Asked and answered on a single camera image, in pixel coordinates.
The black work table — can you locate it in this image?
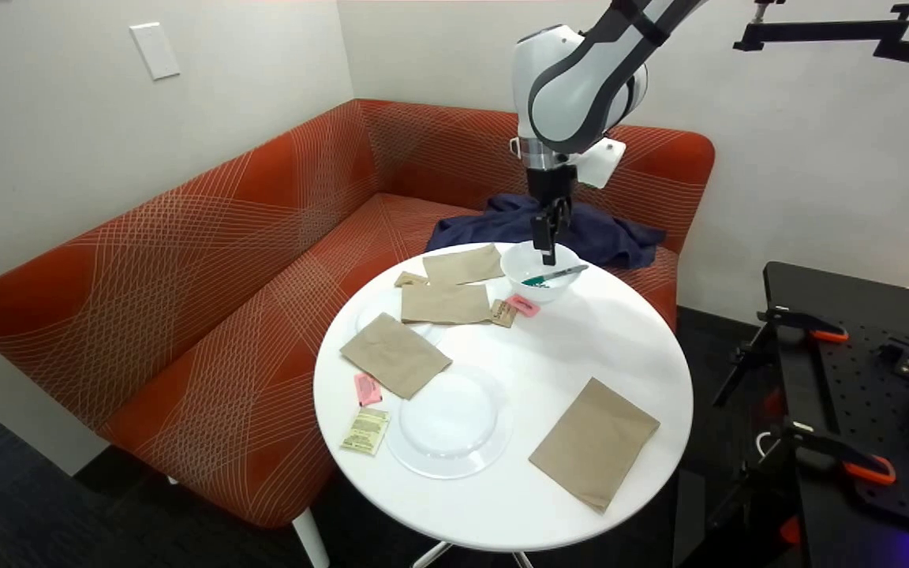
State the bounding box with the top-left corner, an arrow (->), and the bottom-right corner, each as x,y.
763,259 -> 909,568

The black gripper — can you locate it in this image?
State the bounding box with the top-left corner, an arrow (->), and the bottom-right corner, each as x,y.
525,163 -> 580,269

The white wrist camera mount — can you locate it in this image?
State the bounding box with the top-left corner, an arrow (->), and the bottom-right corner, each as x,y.
578,135 -> 628,191

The orange patterned sofa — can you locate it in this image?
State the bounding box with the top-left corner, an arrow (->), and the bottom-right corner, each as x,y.
0,98 -> 720,530

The green marker pen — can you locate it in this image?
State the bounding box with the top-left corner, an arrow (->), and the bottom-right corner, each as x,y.
520,261 -> 590,291

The green sachet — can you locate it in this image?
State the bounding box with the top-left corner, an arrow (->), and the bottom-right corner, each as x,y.
337,407 -> 392,462

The small printed brown packet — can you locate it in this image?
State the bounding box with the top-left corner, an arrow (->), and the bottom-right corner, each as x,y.
491,298 -> 520,332

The pink sachet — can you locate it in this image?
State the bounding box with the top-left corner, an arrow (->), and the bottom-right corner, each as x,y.
353,371 -> 390,410
503,293 -> 539,321

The white table base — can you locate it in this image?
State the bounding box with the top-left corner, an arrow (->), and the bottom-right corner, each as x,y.
408,536 -> 536,568

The white sofa leg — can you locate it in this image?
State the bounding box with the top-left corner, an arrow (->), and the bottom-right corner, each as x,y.
291,508 -> 332,568

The white wall switch plate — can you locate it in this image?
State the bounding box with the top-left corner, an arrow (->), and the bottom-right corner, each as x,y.
128,18 -> 186,84

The dark blue cloth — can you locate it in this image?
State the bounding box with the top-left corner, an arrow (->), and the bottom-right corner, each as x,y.
426,190 -> 670,271

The black clamp with orange handle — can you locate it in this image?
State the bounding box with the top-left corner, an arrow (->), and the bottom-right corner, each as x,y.
750,417 -> 901,491
711,303 -> 855,410

